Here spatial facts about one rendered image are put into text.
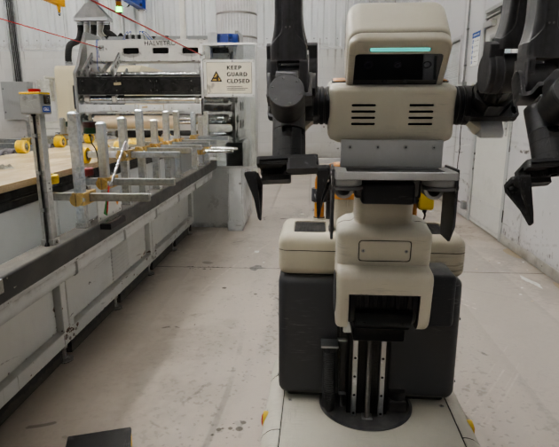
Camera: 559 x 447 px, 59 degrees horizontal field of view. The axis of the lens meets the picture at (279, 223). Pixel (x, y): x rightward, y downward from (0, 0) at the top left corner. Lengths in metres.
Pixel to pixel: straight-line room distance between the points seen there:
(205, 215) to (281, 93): 4.27
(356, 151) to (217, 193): 3.91
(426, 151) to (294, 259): 0.53
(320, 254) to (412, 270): 0.35
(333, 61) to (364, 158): 9.97
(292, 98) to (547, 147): 0.42
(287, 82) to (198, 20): 10.64
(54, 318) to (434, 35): 2.00
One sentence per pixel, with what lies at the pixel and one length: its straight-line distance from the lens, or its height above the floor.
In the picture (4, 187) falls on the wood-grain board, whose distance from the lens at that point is 2.05.
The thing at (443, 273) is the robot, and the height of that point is 0.75.
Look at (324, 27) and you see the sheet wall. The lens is 11.17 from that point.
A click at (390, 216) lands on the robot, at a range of 1.19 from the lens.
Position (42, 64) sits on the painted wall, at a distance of 12.51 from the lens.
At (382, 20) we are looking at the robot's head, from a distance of 1.11.
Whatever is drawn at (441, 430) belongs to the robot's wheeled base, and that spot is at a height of 0.28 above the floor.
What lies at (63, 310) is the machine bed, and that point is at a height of 0.27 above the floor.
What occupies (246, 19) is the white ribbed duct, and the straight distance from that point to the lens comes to 8.94.
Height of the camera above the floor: 1.17
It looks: 13 degrees down
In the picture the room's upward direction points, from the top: straight up
